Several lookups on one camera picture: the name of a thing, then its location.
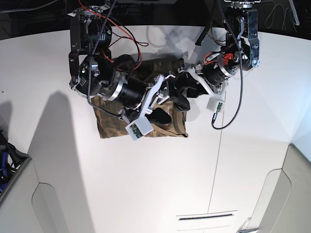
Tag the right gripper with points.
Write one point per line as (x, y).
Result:
(138, 98)

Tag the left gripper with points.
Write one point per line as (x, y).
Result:
(201, 79)

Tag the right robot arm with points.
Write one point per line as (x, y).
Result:
(94, 72)

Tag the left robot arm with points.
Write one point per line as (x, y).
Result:
(239, 51)

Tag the blue and black clutter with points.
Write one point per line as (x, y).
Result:
(11, 160)

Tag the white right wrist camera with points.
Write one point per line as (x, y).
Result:
(139, 128)

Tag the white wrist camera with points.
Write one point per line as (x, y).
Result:
(215, 105)
(139, 128)

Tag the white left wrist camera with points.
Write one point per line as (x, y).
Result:
(215, 105)

